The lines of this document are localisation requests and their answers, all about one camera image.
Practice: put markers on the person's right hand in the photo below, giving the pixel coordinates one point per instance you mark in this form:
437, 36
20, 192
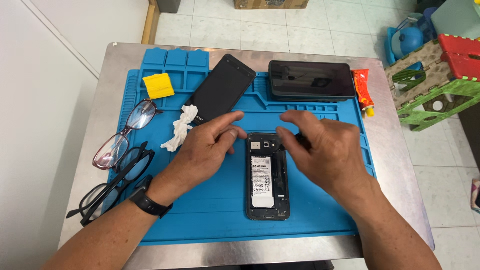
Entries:
330, 153

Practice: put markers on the person's left hand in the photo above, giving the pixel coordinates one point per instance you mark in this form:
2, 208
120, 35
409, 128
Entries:
195, 157

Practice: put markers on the person's right fingers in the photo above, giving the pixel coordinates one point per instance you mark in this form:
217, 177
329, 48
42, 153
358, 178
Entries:
294, 120

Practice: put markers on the black hand tool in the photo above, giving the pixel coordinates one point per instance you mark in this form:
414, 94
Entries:
302, 140

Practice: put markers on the large black cased smartphone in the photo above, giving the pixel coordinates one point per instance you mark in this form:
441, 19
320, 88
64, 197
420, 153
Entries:
311, 80

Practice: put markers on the white labelled phone battery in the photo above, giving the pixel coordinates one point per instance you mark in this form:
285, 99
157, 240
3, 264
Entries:
262, 180

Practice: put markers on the opened black smartphone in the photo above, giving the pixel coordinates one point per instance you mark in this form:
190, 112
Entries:
279, 187

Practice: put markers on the orange glue tube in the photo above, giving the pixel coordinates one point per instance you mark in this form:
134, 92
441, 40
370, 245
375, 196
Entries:
362, 90

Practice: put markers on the slim black smartphone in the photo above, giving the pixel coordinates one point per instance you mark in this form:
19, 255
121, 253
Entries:
221, 90

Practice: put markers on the crumpled white tissue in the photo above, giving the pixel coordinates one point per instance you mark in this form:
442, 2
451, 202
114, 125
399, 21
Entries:
182, 127

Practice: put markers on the blue silicone repair mat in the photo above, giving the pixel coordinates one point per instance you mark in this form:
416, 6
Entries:
210, 213

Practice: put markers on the blue plastic toy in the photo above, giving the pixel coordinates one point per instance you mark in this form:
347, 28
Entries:
408, 41

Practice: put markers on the yellow sponge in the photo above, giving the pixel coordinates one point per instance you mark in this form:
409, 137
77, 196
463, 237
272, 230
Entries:
158, 86

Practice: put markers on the black framed glasses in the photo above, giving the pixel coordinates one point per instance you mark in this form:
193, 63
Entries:
139, 157

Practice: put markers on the green red folding stool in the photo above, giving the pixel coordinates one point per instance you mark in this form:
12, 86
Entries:
453, 90

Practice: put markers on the black wristwatch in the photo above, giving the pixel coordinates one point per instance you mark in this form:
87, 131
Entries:
148, 202

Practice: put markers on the maroon framed glasses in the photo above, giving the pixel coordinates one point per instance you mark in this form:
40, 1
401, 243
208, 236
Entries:
125, 132

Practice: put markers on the dark grey bin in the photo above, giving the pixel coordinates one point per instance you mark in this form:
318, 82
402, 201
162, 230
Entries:
168, 5

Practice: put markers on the dark brown cabinet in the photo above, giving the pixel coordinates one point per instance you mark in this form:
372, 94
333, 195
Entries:
472, 131

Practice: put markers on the pale green plastic container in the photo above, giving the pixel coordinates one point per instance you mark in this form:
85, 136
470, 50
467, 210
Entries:
457, 17

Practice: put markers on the patterned cloth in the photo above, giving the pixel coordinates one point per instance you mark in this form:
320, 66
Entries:
476, 195

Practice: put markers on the wooden door frame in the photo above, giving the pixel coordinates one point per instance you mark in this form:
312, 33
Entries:
150, 22

